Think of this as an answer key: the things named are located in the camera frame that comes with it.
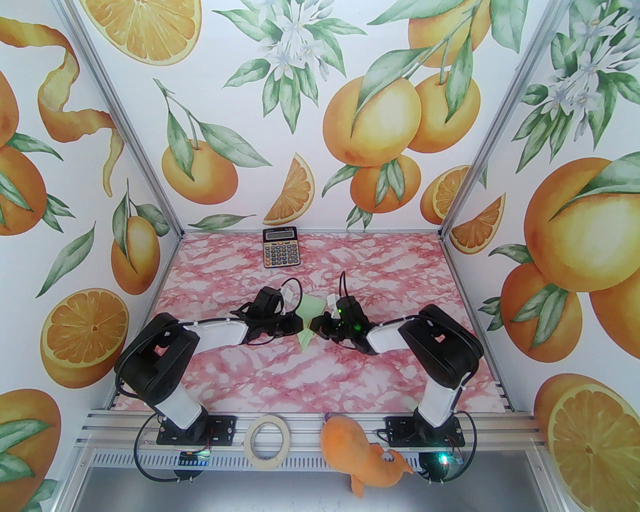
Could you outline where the light green paper sheet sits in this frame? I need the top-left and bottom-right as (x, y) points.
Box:
(295, 295), (326, 354)

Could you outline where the grey desk calculator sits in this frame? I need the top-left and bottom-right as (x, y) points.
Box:
(262, 226), (299, 269)

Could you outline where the beige masking tape roll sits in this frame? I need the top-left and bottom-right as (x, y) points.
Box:
(245, 414), (291, 470)

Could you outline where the orange plush toy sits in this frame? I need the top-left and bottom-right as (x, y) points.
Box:
(320, 414), (416, 499)

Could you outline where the right controller board green light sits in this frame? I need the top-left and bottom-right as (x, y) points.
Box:
(420, 451), (465, 477)

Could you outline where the black left wrist camera cable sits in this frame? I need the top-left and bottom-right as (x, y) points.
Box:
(279, 277), (304, 316)

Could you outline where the aluminium back edge rail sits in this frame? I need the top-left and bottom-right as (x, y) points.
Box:
(181, 229), (442, 235)

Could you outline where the aluminium front mounting rail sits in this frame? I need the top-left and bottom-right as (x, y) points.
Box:
(75, 408), (551, 455)

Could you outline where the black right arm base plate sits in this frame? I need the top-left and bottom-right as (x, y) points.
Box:
(385, 416), (466, 449)

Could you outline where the aluminium table edge rail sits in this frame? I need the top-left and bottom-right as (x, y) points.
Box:
(104, 235), (183, 411)
(441, 236), (515, 412)

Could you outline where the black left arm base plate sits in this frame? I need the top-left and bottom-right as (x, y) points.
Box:
(156, 415), (237, 446)

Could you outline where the black right base cable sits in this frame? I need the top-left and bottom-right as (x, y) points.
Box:
(417, 410), (479, 485)

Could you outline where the black base cable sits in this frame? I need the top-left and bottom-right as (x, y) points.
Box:
(131, 414), (212, 485)
(417, 410), (479, 485)

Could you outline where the black left base cable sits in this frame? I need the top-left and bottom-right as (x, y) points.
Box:
(131, 414), (212, 485)

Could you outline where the aluminium frame corner post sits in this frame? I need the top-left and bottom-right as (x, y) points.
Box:
(54, 0), (185, 237)
(436, 0), (571, 240)

